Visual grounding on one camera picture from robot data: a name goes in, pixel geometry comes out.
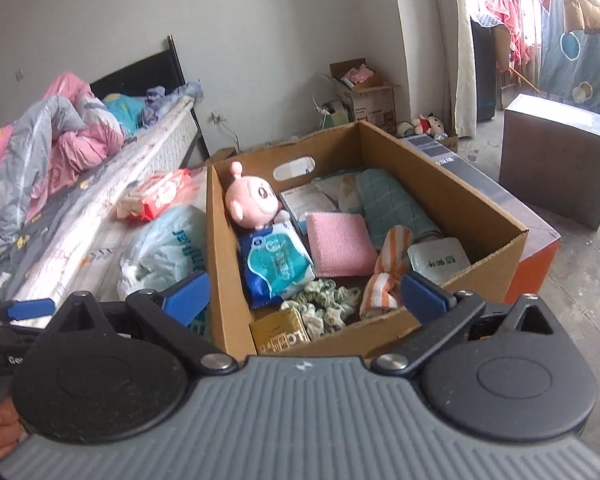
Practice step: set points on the large grey appliance box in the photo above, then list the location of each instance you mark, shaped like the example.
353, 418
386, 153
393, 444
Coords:
542, 240

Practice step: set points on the green patterned scrunchie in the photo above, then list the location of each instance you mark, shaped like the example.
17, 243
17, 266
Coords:
324, 307

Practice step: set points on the brown cardboard box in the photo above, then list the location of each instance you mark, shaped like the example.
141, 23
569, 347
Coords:
307, 243

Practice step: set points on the pink wet wipes pack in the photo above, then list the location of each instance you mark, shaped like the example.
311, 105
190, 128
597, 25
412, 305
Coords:
148, 199

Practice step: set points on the small plush doll on floor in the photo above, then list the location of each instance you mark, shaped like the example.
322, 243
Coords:
429, 125

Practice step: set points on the grey cardboard box on floor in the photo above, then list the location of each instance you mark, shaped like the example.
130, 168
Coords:
550, 157

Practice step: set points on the pink round plush toy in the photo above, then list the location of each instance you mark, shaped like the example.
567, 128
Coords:
251, 201

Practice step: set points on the blue tissue package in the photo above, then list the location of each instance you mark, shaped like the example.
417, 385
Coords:
275, 265

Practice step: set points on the dark floral bed sheet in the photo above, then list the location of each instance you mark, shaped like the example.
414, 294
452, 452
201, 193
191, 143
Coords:
31, 241

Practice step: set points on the wall power socket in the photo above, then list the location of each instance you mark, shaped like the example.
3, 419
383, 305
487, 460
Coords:
218, 117

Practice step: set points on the blue hanging blanket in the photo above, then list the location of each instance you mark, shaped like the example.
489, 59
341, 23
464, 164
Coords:
570, 61

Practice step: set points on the gold tissue pack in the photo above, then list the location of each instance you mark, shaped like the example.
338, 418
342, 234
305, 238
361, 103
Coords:
278, 331

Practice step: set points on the white mattress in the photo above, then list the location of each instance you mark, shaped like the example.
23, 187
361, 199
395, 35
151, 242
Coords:
163, 147

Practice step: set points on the orange striped towel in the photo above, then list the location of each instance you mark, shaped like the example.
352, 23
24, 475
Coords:
381, 294

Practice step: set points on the black headboard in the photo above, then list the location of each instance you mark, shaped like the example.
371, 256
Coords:
140, 94

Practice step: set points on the person left hand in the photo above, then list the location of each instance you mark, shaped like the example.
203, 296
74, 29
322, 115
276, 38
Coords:
12, 432

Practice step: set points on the pink grey duvet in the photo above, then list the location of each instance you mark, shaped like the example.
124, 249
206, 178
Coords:
58, 138

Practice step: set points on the pink knitted cloth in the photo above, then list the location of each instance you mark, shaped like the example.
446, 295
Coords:
340, 245

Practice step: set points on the blue checked towel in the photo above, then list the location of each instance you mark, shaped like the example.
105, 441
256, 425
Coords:
386, 204

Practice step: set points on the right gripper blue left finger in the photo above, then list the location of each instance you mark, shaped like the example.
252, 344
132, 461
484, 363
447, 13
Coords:
165, 317

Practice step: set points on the small white bottle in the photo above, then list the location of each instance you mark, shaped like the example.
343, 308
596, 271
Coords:
438, 260

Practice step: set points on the green paper bag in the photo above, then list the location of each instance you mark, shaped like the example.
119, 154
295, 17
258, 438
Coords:
333, 114

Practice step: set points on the white blue paper box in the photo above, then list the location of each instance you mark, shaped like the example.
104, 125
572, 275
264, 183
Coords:
304, 200

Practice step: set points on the large white plastic bag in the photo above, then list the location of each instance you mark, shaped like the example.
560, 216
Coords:
165, 251

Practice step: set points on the open cardboard box by wall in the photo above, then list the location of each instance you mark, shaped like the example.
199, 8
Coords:
365, 93

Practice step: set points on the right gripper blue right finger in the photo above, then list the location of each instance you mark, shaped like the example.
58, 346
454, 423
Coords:
444, 320

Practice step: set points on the cotton swab bag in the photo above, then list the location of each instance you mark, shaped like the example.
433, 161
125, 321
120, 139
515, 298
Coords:
342, 190

